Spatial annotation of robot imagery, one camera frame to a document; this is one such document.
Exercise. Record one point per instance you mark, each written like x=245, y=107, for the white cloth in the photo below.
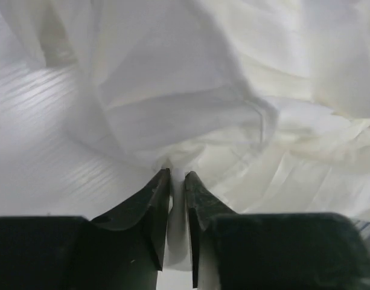
x=94, y=94

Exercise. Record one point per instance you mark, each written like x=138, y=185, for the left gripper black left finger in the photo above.
x=122, y=248

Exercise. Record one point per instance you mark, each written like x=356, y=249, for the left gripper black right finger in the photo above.
x=271, y=251

